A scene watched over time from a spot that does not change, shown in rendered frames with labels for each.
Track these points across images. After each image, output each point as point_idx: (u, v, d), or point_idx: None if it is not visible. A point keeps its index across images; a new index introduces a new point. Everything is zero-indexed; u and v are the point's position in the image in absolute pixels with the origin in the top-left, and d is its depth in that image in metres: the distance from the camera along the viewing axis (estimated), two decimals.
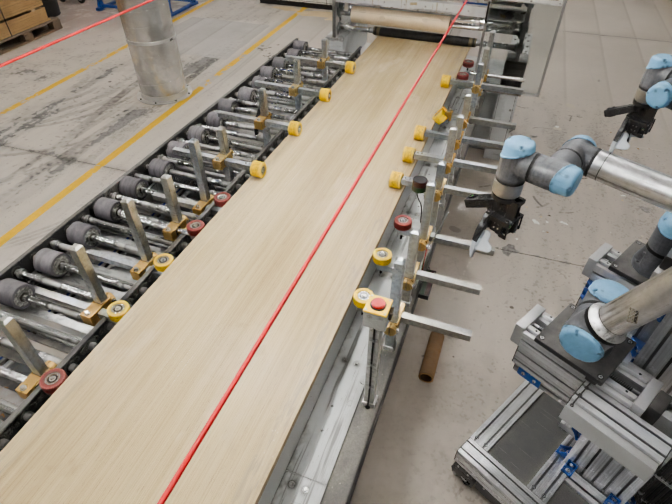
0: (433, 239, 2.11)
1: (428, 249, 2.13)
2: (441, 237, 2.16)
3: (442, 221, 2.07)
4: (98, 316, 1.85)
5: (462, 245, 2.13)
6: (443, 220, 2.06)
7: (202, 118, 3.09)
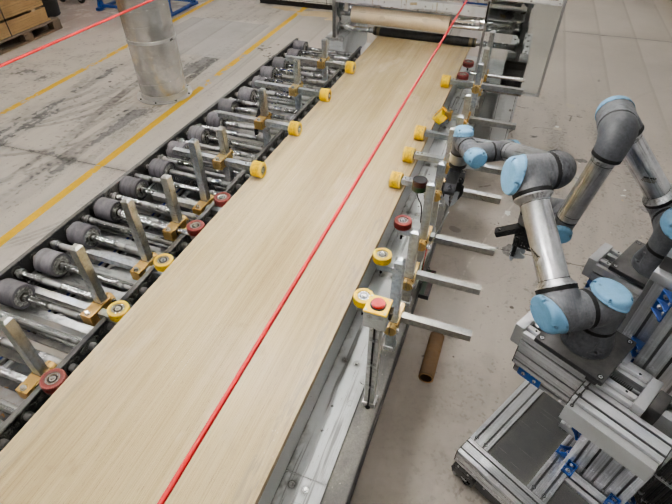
0: (433, 239, 2.11)
1: (428, 249, 2.13)
2: (441, 237, 2.16)
3: (442, 221, 2.07)
4: (98, 316, 1.85)
5: (462, 245, 2.13)
6: (443, 220, 2.06)
7: (202, 118, 3.09)
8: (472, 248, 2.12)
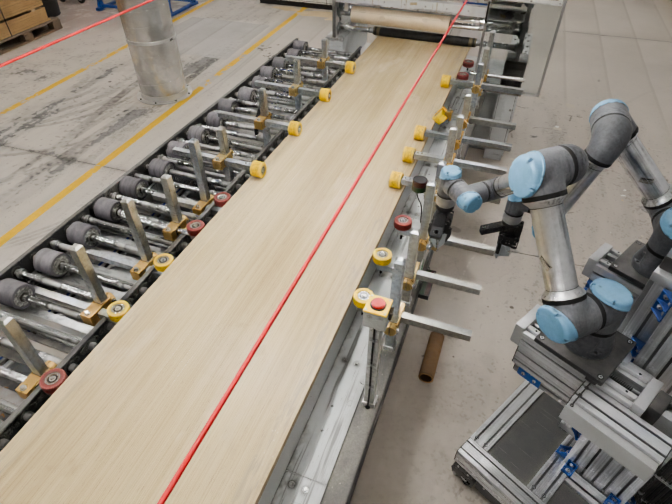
0: (430, 249, 2.09)
1: (428, 249, 2.14)
2: None
3: (434, 250, 2.00)
4: (98, 316, 1.85)
5: (462, 245, 2.13)
6: (434, 250, 1.99)
7: (202, 118, 3.09)
8: (472, 248, 2.12)
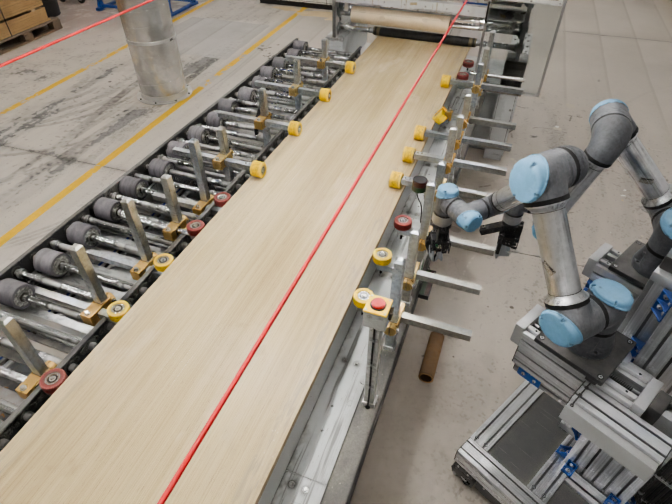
0: None
1: None
2: None
3: None
4: (98, 316, 1.85)
5: (462, 245, 2.13)
6: None
7: (202, 118, 3.09)
8: (472, 248, 2.12)
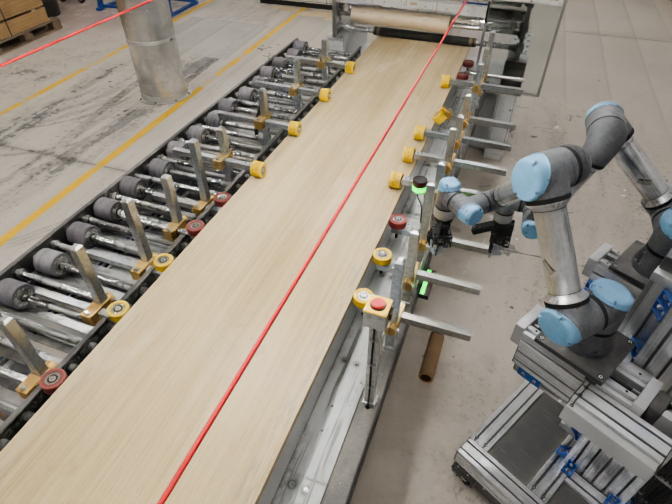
0: None
1: (428, 249, 2.14)
2: None
3: None
4: (98, 316, 1.85)
5: (456, 244, 2.14)
6: None
7: (202, 118, 3.09)
8: (466, 247, 2.13)
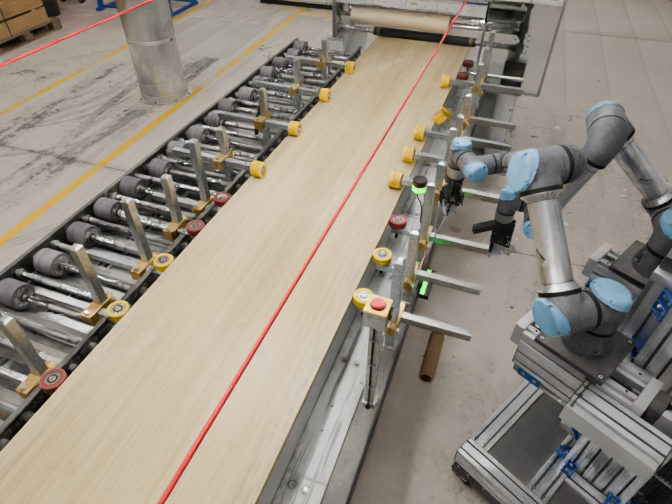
0: (433, 239, 2.11)
1: (428, 249, 2.13)
2: (435, 236, 2.16)
3: (442, 220, 2.07)
4: (98, 316, 1.85)
5: (456, 244, 2.14)
6: (443, 219, 2.07)
7: (202, 118, 3.09)
8: (466, 247, 2.13)
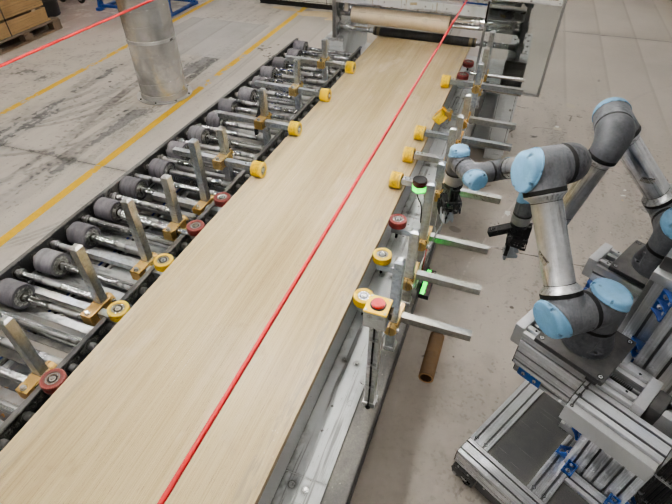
0: (433, 239, 2.11)
1: (428, 249, 2.13)
2: (435, 236, 2.16)
3: None
4: (98, 316, 1.85)
5: (456, 244, 2.14)
6: None
7: (202, 118, 3.09)
8: (466, 247, 2.13)
